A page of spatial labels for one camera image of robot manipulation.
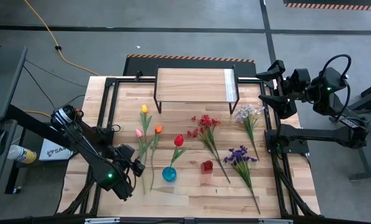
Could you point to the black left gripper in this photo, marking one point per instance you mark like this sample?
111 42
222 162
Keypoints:
124 152

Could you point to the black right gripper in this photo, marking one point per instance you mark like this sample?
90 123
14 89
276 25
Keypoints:
297 84

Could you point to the blue glass vase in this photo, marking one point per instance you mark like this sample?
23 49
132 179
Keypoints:
169 175

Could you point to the pink artificial tulip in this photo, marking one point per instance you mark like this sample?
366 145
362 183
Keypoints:
138 133

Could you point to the white artificial flower bunch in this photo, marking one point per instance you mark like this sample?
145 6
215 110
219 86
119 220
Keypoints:
245 115

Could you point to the orange artificial tulip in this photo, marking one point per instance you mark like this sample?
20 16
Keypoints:
158 129

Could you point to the red artificial tulip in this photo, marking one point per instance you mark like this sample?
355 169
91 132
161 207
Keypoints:
179 140

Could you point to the yellow artificial tulip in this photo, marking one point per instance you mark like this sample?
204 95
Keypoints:
144 109

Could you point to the red glass vase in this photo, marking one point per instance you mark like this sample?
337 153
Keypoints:
206 167

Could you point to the purple artificial flower bunch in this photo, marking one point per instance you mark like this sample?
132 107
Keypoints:
238 154

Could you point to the red artificial flower bunch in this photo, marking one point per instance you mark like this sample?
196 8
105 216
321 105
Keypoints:
206 121

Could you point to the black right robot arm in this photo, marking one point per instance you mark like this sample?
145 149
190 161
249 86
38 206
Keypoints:
315 135

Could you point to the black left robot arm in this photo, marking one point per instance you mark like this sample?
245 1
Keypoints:
92 157

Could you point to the wooden shelf with black legs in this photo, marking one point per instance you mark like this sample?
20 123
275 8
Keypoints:
193 85

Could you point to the white box with logo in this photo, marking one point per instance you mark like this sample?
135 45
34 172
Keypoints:
53 152

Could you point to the small black clamp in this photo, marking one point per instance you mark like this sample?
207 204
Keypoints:
138 75

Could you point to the black hazard striped floor mat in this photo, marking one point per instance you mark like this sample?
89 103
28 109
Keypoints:
334 4
141 67

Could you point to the white and yellow bottle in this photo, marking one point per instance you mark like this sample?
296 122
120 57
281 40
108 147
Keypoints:
22 154

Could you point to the grey desk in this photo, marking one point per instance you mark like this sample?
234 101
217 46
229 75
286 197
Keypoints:
3 87

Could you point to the black metal table frame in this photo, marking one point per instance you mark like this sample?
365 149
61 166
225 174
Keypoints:
110 93

